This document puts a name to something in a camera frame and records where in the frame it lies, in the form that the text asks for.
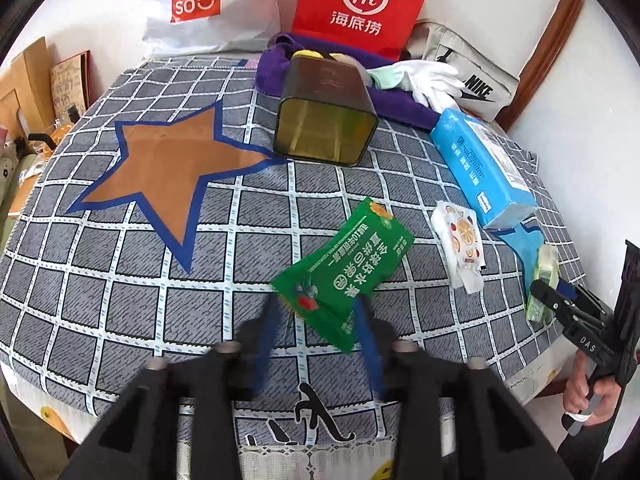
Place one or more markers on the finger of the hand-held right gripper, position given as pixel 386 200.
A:
pixel 567 287
pixel 547 297

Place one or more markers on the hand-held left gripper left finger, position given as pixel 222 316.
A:
pixel 262 340

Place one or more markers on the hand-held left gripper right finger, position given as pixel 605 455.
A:
pixel 371 350

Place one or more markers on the small light green packet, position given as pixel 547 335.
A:
pixel 545 270

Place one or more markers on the green snack packet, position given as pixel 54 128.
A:
pixel 345 265

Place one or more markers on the yellow fabric pouch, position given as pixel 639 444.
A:
pixel 307 54

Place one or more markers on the person's right hand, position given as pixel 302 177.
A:
pixel 607 395

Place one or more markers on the blue tape mark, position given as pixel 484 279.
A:
pixel 525 250

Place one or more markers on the white packet with orange print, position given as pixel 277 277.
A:
pixel 460 245

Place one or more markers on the grey checked blanket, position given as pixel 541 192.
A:
pixel 150 310

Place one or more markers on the blue tissue pack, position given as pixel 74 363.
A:
pixel 480 165

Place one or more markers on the brown paper star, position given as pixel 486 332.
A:
pixel 165 160

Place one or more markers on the dark green tin box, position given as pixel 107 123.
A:
pixel 325 125

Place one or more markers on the grey sling bag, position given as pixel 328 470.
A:
pixel 470 75

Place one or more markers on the white cotton gloves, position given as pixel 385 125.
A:
pixel 425 82

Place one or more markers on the purple towel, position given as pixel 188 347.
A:
pixel 270 75

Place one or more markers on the mint green cloth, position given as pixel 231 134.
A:
pixel 385 78

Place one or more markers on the orange cup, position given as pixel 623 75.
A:
pixel 57 135

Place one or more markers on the white plastic shopping bag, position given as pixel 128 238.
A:
pixel 225 25

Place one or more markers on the wooden headboard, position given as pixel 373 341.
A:
pixel 25 85

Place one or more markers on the red paper bag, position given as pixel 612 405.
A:
pixel 360 0

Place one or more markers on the brown wooden door frame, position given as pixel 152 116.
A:
pixel 550 50

